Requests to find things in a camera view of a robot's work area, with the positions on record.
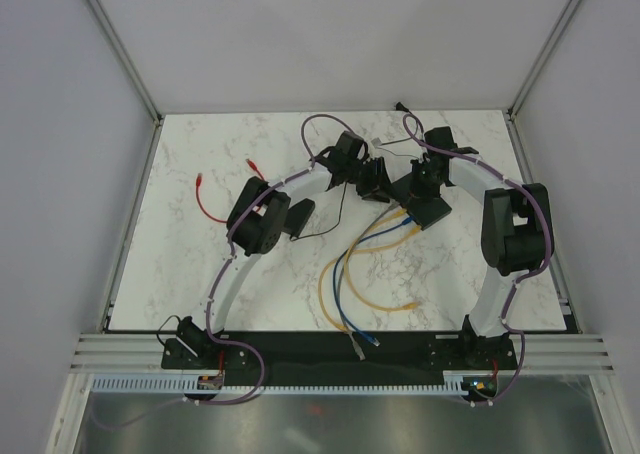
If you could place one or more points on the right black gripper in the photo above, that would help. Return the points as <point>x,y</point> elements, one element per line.
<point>417,190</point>

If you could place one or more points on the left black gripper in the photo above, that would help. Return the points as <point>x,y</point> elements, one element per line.
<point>379,185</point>

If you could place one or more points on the black network switch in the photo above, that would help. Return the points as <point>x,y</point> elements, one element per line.
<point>424,212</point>

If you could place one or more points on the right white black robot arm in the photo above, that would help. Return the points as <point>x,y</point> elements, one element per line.
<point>516,239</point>

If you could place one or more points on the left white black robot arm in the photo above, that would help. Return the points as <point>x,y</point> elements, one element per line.
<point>262,213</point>

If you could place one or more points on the black power adapter brick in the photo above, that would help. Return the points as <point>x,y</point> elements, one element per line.
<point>297,217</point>

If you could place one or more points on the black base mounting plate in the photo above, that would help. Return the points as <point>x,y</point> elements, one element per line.
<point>318,356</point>

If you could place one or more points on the aluminium frame rail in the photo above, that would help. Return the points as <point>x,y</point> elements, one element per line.
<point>545,354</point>

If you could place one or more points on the right aluminium corner post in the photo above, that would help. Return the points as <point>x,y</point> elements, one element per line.
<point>559,29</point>

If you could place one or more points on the aluminium corner post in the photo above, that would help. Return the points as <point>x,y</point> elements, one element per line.
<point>118,48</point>
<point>559,29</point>

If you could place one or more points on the left aluminium corner post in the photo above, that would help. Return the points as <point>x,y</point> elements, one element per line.
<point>118,48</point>

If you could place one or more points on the white slotted cable duct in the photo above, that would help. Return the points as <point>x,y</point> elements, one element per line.
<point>195,383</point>

